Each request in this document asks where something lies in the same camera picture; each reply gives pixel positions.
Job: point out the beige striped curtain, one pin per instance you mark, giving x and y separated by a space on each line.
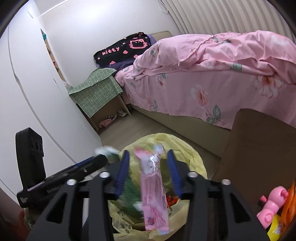
221 16

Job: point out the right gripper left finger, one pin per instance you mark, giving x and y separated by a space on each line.
79 210

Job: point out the white wardrobe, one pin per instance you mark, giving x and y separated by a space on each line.
34 96

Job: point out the pink plastic toy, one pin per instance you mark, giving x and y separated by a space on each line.
272 204

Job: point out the yellow trash bag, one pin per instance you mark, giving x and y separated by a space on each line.
131 228

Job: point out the pink floral duvet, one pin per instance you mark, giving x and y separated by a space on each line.
259 53

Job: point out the yellow pink snack wrapper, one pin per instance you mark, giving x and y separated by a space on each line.
276 228

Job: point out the white sneaker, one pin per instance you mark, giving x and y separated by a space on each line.
122 113

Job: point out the beige bed frame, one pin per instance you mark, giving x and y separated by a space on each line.
210 137

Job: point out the pink floral bed sheet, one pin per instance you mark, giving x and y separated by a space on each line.
214 97

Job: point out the wooden bedside table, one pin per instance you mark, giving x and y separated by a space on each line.
111 108

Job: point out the green checked cloth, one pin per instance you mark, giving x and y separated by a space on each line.
95 92

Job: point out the black Hello Kitty pillow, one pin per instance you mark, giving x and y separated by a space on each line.
126 49

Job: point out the pink slipper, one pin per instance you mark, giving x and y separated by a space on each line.
105 123

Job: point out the green white paper carton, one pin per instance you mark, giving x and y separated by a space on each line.
126 190

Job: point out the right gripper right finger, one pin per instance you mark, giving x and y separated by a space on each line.
217 211

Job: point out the black camera box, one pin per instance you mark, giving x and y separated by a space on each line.
29 156

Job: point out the orange snack bag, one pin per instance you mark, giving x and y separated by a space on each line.
288 211

